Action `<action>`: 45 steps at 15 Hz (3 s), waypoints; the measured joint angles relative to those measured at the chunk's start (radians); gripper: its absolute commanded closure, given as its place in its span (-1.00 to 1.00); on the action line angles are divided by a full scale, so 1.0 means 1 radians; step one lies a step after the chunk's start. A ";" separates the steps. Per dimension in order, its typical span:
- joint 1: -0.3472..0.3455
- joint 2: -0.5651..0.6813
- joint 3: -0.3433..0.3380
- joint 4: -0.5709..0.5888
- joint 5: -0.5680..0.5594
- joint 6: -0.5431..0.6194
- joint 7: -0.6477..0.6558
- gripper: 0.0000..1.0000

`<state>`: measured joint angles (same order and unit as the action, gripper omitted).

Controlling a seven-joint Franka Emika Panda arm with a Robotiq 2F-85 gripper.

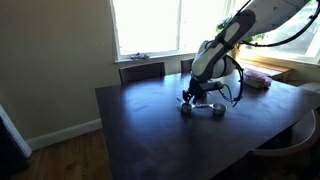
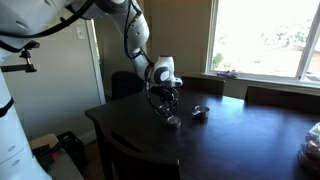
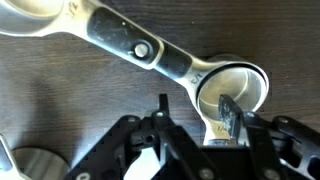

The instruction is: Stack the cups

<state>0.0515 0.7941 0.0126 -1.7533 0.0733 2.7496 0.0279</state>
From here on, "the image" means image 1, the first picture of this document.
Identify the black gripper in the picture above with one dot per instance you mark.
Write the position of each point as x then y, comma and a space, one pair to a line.
197, 87

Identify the smallest steel measuring cup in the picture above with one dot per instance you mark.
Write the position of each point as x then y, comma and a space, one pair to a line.
179, 100

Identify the white framed side window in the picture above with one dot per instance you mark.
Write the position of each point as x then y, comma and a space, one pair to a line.
300, 43

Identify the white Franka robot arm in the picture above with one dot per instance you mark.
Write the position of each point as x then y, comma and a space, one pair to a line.
216, 50

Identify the brown curved back chair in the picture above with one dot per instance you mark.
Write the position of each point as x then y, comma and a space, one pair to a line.
300, 140

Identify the green potted plant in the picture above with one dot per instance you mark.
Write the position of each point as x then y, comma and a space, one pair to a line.
236, 51

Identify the second largest steel measuring cup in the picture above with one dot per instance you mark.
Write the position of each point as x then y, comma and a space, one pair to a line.
186, 108

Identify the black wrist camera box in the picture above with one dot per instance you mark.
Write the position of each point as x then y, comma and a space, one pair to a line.
215, 86

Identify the dark wooden dining chair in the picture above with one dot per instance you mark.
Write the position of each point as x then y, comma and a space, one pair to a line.
187, 66
141, 72

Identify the white door frame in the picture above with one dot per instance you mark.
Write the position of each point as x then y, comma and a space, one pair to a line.
16, 136

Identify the large white framed window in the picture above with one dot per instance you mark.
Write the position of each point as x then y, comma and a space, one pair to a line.
150, 26

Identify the small dark object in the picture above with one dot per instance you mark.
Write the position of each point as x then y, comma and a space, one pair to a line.
219, 109

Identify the clear plastic bag with food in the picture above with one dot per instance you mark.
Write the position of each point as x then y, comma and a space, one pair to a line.
256, 79

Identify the wooden window bench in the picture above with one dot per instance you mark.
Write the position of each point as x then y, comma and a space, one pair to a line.
273, 70

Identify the small blue purple object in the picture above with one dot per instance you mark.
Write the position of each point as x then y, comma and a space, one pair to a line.
140, 56

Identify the pale grey furniture piece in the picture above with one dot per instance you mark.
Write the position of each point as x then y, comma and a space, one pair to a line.
311, 87

